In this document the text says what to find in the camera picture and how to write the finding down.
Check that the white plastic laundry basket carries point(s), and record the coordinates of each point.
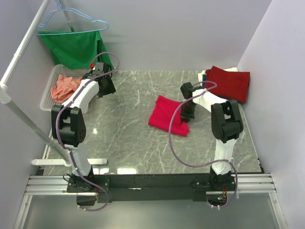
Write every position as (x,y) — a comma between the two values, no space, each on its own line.
(47,102)

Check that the salmon orange t-shirt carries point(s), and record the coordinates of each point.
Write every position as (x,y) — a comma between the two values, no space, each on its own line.
(65,87)

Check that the blue folded t-shirt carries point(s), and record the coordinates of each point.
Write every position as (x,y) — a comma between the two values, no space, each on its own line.
(228,87)

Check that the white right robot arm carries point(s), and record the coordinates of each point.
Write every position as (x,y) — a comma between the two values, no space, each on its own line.
(226,125)

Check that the green hanging t-shirt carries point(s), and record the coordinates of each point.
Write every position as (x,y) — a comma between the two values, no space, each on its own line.
(75,50)

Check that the dark red folded t-shirt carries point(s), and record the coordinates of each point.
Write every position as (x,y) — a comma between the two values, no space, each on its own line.
(215,71)

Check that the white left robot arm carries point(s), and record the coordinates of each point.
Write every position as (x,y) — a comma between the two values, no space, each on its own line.
(68,125)

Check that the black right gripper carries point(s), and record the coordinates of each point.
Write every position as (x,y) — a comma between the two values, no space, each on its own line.
(185,116)

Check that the white clothes rack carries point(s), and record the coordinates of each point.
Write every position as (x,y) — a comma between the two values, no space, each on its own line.
(32,75)

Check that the pink-red t-shirt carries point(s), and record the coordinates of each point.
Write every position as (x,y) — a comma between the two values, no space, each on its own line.
(162,114)

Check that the light blue wire hanger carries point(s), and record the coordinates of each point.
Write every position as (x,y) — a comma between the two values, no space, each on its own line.
(68,12)

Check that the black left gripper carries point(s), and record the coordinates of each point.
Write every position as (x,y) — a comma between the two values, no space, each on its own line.
(110,89)

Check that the aluminium rail frame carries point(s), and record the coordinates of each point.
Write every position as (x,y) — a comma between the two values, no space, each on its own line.
(56,185)

